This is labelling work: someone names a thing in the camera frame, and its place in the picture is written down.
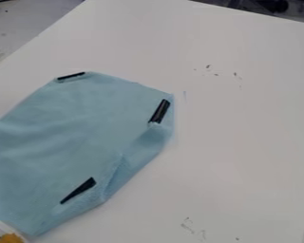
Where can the light blue cloth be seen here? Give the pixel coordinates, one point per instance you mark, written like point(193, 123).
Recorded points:
point(65, 136)

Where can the yellow and white tool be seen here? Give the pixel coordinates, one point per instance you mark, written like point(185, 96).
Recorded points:
point(5, 235)

